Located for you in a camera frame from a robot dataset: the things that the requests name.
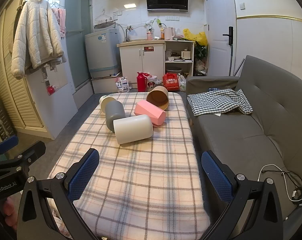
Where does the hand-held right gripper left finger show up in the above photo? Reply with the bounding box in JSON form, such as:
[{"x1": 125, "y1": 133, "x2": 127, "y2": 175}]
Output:
[{"x1": 16, "y1": 148, "x2": 100, "y2": 240}]

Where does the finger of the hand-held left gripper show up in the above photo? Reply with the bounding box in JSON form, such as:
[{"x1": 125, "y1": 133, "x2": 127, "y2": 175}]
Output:
[
  {"x1": 6, "y1": 141, "x2": 46, "y2": 174},
  {"x1": 0, "y1": 134, "x2": 19, "y2": 163}
]

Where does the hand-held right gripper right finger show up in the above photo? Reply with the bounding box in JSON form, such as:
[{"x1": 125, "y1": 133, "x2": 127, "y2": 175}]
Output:
[{"x1": 201, "y1": 150, "x2": 290, "y2": 240}]

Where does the white cup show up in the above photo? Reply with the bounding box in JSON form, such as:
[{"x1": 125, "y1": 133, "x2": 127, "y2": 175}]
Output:
[{"x1": 113, "y1": 114, "x2": 154, "y2": 145}]

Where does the grey cup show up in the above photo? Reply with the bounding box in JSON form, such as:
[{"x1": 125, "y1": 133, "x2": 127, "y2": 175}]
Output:
[{"x1": 105, "y1": 101, "x2": 126, "y2": 131}]

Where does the cream cup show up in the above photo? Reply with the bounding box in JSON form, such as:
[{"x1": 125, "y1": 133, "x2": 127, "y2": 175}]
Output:
[{"x1": 99, "y1": 95, "x2": 116, "y2": 112}]

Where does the pink faceted cup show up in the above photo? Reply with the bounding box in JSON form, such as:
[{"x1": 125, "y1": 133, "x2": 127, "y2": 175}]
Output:
[{"x1": 134, "y1": 100, "x2": 167, "y2": 127}]

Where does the brown cup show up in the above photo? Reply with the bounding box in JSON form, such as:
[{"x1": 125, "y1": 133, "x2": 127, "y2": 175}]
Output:
[{"x1": 146, "y1": 86, "x2": 169, "y2": 111}]

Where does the person's left hand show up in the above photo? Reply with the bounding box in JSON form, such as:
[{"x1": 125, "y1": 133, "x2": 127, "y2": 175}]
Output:
[{"x1": 2, "y1": 201, "x2": 19, "y2": 231}]

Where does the white leaning board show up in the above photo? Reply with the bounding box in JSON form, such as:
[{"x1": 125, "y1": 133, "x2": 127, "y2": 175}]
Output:
[{"x1": 26, "y1": 62, "x2": 78, "y2": 139}]

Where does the grey sofa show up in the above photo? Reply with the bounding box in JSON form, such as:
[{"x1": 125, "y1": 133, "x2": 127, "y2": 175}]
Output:
[{"x1": 185, "y1": 55, "x2": 302, "y2": 230}]

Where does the louvered wardrobe door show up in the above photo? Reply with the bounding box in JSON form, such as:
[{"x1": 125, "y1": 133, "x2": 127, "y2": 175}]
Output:
[{"x1": 0, "y1": 0, "x2": 54, "y2": 140}]

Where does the plaid blanket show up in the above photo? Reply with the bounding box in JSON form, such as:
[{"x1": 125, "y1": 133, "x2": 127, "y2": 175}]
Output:
[{"x1": 47, "y1": 92, "x2": 211, "y2": 240}]

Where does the green checked cloth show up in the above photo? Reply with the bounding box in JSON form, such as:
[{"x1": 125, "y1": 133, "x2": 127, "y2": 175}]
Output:
[{"x1": 187, "y1": 88, "x2": 253, "y2": 117}]

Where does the white platform step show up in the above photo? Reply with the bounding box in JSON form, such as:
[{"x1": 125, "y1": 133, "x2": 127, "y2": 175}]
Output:
[{"x1": 90, "y1": 72, "x2": 124, "y2": 94}]

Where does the white printed packet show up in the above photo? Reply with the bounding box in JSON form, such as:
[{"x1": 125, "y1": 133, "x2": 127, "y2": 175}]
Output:
[{"x1": 115, "y1": 77, "x2": 131, "y2": 93}]

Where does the white plastic bag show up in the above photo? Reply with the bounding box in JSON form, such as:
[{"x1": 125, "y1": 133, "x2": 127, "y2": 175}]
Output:
[{"x1": 177, "y1": 74, "x2": 187, "y2": 92}]

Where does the red shopping bag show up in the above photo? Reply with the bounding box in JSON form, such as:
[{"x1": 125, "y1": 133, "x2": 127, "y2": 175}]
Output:
[{"x1": 162, "y1": 73, "x2": 180, "y2": 91}]

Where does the red thermos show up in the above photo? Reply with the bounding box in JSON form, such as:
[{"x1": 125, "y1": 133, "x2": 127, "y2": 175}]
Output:
[{"x1": 137, "y1": 72, "x2": 148, "y2": 92}]

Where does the white padded jacket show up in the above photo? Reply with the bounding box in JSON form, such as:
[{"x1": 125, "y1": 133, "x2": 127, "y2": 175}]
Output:
[{"x1": 11, "y1": 0, "x2": 67, "y2": 78}]

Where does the red and white printed bag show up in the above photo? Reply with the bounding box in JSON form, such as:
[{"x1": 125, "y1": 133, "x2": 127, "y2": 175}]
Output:
[{"x1": 146, "y1": 73, "x2": 163, "y2": 92}]

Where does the dark round basin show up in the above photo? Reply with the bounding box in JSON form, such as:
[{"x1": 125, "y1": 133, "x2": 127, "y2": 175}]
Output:
[{"x1": 165, "y1": 67, "x2": 183, "y2": 77}]

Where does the washing machine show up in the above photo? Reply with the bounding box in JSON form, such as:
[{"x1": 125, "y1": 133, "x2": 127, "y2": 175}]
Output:
[{"x1": 85, "y1": 28, "x2": 121, "y2": 79}]

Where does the frosted glass door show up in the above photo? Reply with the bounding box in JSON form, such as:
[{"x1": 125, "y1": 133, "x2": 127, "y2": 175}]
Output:
[{"x1": 65, "y1": 0, "x2": 93, "y2": 90}]

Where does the white open shelf unit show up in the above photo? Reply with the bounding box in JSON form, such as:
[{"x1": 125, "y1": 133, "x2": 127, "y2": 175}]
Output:
[{"x1": 164, "y1": 40, "x2": 195, "y2": 77}]

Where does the green plant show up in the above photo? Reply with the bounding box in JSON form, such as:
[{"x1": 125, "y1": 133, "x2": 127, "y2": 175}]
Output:
[{"x1": 195, "y1": 41, "x2": 208, "y2": 63}]

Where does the white sink cabinet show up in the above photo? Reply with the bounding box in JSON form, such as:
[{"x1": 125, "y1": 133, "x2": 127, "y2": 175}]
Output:
[{"x1": 117, "y1": 40, "x2": 166, "y2": 78}]

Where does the pink hanging cloth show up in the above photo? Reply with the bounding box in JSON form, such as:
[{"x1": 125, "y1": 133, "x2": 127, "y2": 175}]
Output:
[{"x1": 52, "y1": 8, "x2": 67, "y2": 39}]

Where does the yellow plastic bag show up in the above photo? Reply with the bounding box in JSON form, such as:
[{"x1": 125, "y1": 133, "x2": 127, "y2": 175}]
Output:
[{"x1": 183, "y1": 28, "x2": 208, "y2": 46}]

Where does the white electric kettle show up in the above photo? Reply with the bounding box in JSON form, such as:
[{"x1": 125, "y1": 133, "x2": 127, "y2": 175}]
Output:
[{"x1": 164, "y1": 26, "x2": 175, "y2": 41}]

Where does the white door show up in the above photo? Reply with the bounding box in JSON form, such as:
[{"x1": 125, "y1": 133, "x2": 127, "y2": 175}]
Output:
[{"x1": 205, "y1": 0, "x2": 237, "y2": 77}]

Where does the white cable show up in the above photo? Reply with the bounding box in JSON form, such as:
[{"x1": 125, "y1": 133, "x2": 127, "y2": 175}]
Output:
[{"x1": 257, "y1": 164, "x2": 302, "y2": 206}]

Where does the black cable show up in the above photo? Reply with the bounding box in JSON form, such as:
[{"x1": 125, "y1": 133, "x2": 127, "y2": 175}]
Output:
[{"x1": 262, "y1": 170, "x2": 302, "y2": 202}]

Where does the black door handle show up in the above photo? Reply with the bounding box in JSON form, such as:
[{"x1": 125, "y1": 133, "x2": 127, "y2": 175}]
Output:
[{"x1": 223, "y1": 26, "x2": 234, "y2": 45}]

